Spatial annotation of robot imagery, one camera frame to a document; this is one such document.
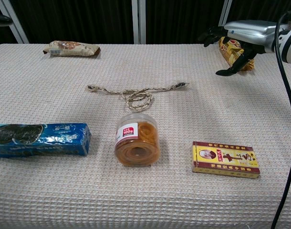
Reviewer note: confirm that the aluminium frame post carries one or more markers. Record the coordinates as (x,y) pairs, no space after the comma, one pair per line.
(138,21)
(14,26)
(225,14)

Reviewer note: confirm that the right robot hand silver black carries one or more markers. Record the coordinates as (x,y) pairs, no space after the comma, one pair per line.
(250,31)

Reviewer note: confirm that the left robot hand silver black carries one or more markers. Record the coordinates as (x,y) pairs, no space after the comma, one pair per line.
(1,19)

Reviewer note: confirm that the black curtain panel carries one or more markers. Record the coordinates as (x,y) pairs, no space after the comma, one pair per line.
(183,21)
(76,21)
(255,9)
(2,35)

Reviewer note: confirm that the beige woven tablecloth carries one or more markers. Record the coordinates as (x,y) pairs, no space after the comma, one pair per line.
(145,198)

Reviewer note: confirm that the red yellow spice box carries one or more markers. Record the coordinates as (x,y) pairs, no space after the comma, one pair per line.
(225,158)

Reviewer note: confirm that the beige snack bag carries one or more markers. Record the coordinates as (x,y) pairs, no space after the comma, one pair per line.
(71,48)

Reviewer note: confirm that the yellow snack bag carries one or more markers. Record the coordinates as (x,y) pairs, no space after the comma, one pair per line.
(232,54)

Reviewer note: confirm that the clear jar of rubber bands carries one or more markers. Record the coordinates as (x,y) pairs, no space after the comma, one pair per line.
(136,148)

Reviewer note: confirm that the blue cookie package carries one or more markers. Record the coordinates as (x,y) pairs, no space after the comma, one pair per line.
(40,140)

